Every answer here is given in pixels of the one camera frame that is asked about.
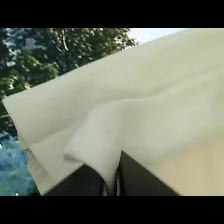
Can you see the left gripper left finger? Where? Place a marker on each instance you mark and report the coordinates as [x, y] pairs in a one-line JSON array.
[[80, 183]]

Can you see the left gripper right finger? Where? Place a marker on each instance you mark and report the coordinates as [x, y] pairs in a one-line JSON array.
[[140, 180]]

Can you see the cream white garment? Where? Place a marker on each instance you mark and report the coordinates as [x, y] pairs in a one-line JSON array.
[[140, 100]]

